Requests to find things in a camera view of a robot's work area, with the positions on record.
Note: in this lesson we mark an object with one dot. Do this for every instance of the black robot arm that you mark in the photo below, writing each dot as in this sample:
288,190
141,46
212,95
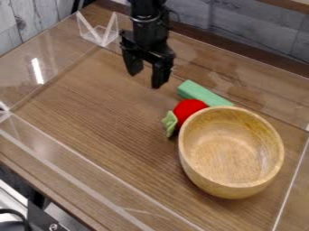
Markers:
148,9

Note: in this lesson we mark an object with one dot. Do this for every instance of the clear acrylic enclosure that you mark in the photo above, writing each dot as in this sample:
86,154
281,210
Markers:
82,135

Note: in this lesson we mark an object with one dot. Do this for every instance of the green rectangular block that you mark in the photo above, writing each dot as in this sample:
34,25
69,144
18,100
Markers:
192,90

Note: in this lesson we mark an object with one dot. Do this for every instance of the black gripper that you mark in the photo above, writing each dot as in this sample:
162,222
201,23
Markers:
145,44

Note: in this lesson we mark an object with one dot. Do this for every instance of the wooden bowl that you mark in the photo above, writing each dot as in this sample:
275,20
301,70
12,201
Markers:
232,152

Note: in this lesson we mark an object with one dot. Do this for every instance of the red plush fruit green leaves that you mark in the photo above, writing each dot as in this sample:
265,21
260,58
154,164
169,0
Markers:
180,114

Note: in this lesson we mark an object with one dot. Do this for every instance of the black metal bracket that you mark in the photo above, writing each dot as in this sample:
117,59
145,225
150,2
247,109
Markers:
41,221

